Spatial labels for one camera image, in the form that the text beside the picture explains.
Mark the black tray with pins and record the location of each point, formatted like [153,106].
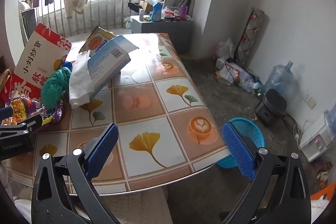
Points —
[134,5]

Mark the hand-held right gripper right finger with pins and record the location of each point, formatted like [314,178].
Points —
[236,145]

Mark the white wall socket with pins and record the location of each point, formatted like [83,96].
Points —
[306,98]

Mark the black rice cooker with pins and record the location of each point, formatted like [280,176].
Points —
[273,106]

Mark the purple cup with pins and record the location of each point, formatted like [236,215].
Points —
[183,13]

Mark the white and green bag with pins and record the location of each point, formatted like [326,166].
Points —
[127,22]

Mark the blue water jug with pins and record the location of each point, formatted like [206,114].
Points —
[278,79]

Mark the yellow biscuit bag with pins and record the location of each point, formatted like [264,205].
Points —
[98,40]

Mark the green plastic bag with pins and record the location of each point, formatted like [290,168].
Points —
[53,85]

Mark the water jug with label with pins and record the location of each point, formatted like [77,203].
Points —
[331,119]

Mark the blue plastic basket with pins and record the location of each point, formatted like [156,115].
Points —
[252,132]

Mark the blue cap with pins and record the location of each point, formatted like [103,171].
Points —
[68,64]

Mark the purple snack bag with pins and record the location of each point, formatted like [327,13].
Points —
[50,113]

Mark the pile of empty packaging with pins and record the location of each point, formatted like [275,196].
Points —
[233,73]

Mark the orange board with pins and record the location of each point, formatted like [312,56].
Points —
[324,193]

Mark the grey cabinet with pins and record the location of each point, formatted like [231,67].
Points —
[162,29]

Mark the small white bottle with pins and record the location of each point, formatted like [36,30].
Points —
[141,14]

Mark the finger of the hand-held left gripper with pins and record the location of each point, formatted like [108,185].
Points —
[5,113]
[23,127]

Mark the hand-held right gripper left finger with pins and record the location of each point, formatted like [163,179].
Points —
[105,145]

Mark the patterned tablecloth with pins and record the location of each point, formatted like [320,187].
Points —
[162,98]

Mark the white water dispenser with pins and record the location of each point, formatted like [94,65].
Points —
[315,134]

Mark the blue detergent bottle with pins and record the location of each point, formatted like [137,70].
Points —
[157,12]

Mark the pile of small toiletries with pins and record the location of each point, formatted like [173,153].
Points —
[170,14]

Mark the floor litter pile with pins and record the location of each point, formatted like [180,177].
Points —
[323,174]

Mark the patterned folded board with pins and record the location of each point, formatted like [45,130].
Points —
[249,35]

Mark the blue cardboard box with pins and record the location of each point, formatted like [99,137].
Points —
[107,66]

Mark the white paper tissue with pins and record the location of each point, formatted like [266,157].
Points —
[78,82]

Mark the beige wall plate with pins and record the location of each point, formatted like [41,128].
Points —
[312,104]

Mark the red and white snack bag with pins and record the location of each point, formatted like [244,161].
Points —
[39,56]

